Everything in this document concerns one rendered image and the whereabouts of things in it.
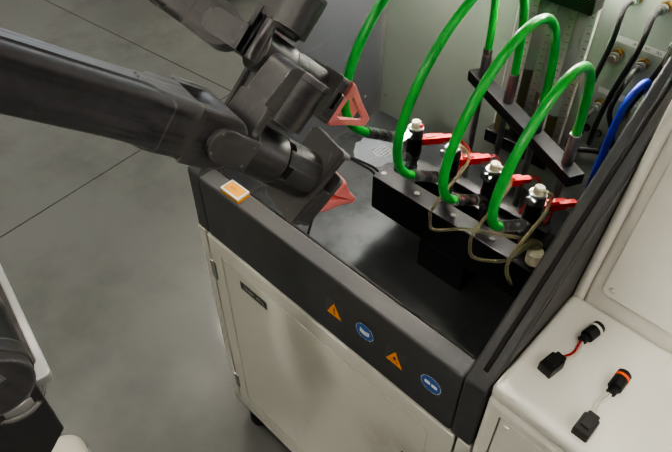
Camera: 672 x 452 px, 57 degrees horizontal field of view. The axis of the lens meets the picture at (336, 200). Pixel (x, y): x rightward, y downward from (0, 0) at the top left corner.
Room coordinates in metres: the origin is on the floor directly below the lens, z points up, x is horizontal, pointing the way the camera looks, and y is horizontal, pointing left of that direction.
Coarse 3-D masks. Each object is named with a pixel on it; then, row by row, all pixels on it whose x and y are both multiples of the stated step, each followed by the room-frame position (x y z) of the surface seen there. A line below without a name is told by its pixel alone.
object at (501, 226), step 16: (576, 64) 0.70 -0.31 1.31; (592, 64) 0.73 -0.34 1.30; (560, 80) 0.67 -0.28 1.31; (592, 80) 0.73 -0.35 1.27; (592, 96) 0.75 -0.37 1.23; (544, 112) 0.64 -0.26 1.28; (528, 128) 0.63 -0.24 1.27; (576, 128) 0.75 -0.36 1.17; (576, 144) 0.75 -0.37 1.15; (512, 160) 0.61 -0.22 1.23; (496, 192) 0.59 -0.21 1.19; (496, 208) 0.59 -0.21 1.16; (496, 224) 0.59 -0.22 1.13; (512, 224) 0.63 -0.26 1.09
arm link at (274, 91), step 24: (264, 72) 0.53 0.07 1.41; (288, 72) 0.52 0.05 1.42; (240, 96) 0.52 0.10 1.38; (264, 96) 0.51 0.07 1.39; (288, 96) 0.52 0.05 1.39; (312, 96) 0.52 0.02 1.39; (264, 120) 0.49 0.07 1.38; (288, 120) 0.51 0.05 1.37; (216, 144) 0.44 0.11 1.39; (240, 144) 0.46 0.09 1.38; (240, 168) 0.46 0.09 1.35
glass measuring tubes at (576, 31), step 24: (552, 0) 0.98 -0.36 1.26; (576, 0) 0.95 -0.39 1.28; (600, 0) 0.95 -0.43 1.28; (576, 24) 0.95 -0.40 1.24; (528, 48) 1.01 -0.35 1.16; (576, 48) 0.95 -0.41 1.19; (504, 72) 1.05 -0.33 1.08; (528, 72) 1.00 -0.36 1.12; (528, 96) 1.01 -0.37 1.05; (552, 120) 0.95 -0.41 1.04; (504, 144) 1.00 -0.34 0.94
